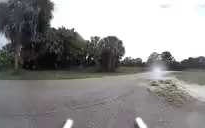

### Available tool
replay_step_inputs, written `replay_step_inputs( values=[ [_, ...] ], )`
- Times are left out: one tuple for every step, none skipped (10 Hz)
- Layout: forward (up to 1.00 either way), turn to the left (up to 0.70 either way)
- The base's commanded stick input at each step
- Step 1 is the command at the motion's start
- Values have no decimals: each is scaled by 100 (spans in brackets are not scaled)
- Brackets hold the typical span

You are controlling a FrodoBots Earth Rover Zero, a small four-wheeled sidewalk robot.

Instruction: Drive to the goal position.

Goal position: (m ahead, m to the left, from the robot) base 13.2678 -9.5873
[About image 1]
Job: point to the sandy gravel verge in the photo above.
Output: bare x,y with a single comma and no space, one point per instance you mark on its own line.
168,91

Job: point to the grass strip below trees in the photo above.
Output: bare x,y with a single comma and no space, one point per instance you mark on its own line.
40,74

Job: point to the open grass field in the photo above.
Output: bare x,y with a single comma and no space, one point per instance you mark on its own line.
196,77

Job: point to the robot's own part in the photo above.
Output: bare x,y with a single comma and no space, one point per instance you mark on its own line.
68,123
140,122

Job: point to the grey asphalt road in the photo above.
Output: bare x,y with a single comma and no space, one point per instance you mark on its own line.
90,100

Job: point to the distant row of trees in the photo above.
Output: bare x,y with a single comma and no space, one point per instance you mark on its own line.
196,62

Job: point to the clump of tall trees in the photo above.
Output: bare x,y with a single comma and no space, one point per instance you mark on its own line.
56,46

